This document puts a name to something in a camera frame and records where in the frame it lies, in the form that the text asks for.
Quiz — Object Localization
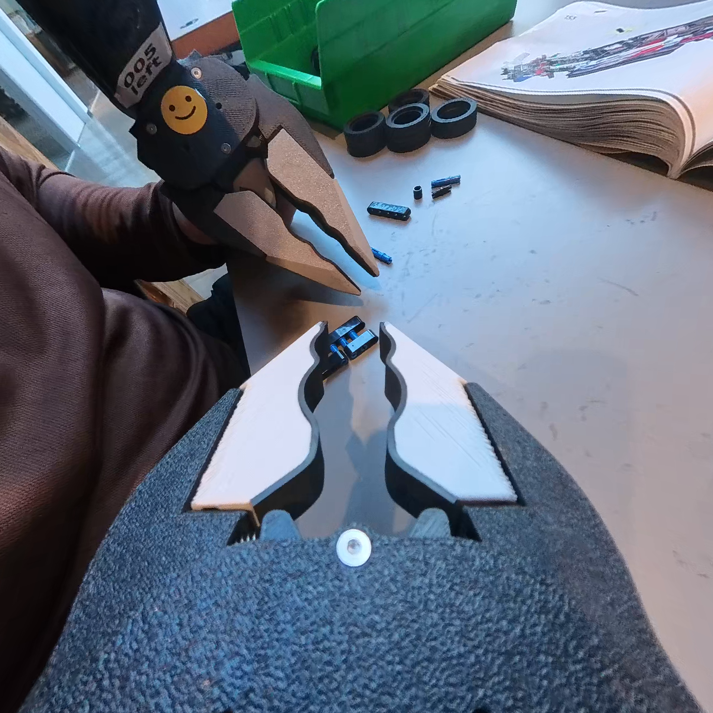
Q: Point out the open instruction booklet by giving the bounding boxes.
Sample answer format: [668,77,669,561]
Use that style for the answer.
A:
[432,0,713,194]

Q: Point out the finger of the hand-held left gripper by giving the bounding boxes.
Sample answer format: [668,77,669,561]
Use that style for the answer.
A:
[213,191,363,297]
[265,127,382,278]

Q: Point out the long black brick beam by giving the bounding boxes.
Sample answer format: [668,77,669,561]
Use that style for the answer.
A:
[328,315,367,349]

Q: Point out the green plastic bin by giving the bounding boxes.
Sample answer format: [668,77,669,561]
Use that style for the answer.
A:
[231,0,519,130]

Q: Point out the black toy tire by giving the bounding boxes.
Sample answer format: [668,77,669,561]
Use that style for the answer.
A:
[385,104,433,154]
[388,87,431,112]
[343,111,388,157]
[430,98,479,140]

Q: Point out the short black brick beam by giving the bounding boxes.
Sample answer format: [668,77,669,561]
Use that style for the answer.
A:
[344,330,380,361]

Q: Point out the white desk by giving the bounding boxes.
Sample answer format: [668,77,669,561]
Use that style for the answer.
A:
[228,17,713,703]

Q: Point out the person's brown sweater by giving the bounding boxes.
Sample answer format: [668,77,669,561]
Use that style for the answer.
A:
[0,147,251,713]

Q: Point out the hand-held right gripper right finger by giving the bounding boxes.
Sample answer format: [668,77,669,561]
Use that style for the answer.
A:
[379,321,520,517]

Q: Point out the person's black trousers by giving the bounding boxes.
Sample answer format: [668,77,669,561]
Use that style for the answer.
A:
[186,273,250,380]

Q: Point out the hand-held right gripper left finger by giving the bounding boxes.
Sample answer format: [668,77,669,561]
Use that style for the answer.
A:
[190,321,328,522]

